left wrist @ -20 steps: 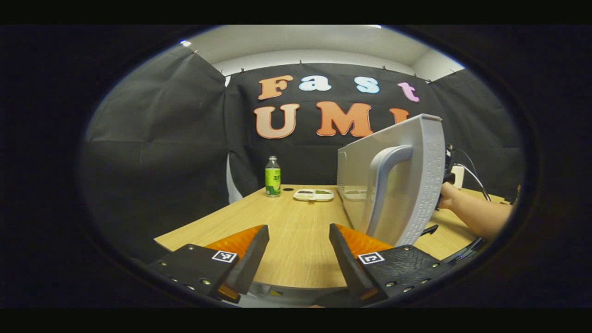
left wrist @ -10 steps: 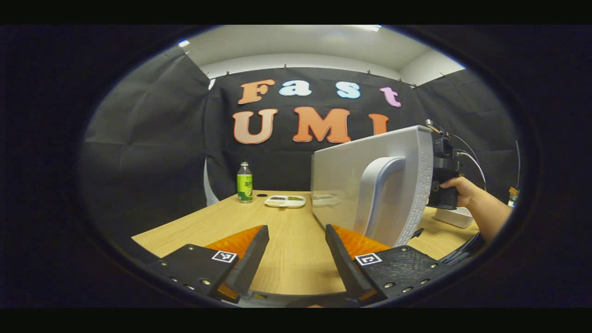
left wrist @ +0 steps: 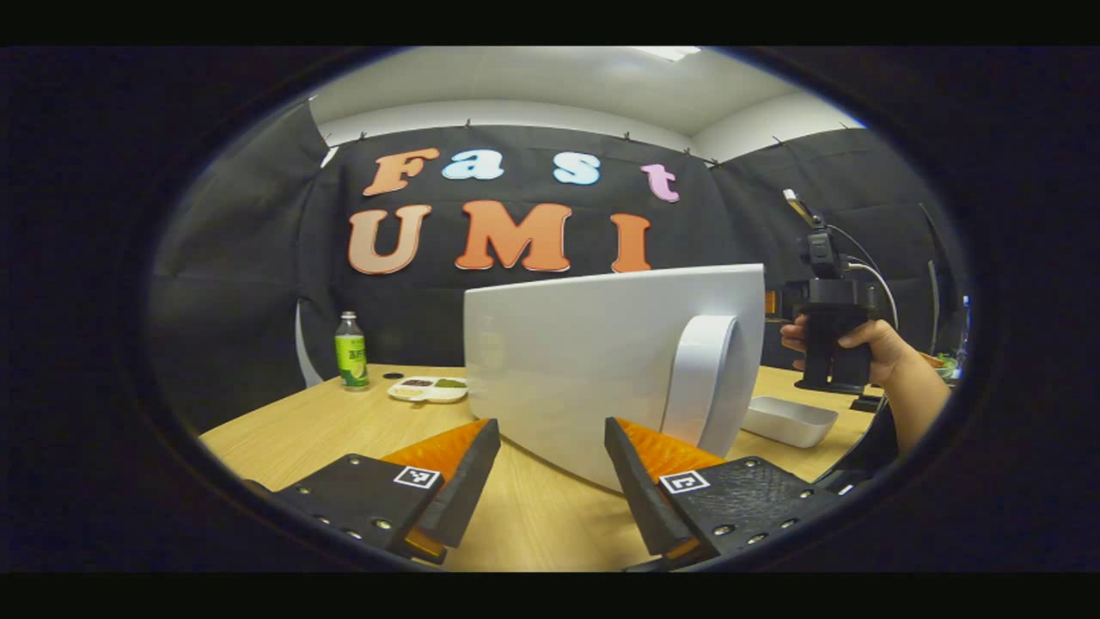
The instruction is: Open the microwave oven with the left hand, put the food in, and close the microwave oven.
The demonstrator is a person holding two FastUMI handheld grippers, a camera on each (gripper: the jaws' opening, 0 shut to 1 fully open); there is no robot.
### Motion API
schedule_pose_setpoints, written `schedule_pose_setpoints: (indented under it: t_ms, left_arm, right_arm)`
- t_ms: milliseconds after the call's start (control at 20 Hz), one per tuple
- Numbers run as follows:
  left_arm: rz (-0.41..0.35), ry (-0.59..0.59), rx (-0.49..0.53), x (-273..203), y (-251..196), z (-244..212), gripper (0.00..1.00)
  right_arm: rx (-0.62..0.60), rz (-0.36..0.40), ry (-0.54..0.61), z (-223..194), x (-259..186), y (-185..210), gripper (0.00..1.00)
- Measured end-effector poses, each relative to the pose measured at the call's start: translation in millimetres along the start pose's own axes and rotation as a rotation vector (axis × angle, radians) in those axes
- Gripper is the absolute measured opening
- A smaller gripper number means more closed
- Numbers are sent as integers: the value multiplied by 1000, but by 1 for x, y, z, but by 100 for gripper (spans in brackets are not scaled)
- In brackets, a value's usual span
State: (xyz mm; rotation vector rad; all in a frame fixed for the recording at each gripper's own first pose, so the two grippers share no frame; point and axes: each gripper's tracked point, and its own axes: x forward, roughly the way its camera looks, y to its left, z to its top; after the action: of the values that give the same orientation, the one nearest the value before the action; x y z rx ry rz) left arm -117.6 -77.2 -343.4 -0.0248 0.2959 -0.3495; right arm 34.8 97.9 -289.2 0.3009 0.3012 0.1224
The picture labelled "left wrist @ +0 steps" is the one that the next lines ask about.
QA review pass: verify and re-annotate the divided white sauce dish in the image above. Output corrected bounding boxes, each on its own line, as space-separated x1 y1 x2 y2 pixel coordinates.
387 376 470 404

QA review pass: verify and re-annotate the green label drink bottle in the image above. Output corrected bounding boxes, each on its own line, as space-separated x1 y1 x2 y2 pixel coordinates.
333 310 370 391

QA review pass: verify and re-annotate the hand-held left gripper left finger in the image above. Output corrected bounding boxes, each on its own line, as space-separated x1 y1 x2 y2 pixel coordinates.
245 419 502 566

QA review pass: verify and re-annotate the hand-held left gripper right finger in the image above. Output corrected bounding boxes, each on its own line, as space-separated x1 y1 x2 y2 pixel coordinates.
603 417 852 568

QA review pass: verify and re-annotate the black backdrop cloth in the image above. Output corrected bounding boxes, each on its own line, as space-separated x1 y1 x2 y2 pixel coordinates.
146 99 974 432

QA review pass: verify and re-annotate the white microwave oven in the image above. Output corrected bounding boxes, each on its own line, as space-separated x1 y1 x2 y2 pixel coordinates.
463 263 767 493

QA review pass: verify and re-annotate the white cable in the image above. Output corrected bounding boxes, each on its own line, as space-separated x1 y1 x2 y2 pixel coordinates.
846 261 900 333

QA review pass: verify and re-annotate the white rectangular tray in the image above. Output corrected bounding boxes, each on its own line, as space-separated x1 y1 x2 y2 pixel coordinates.
741 395 840 450

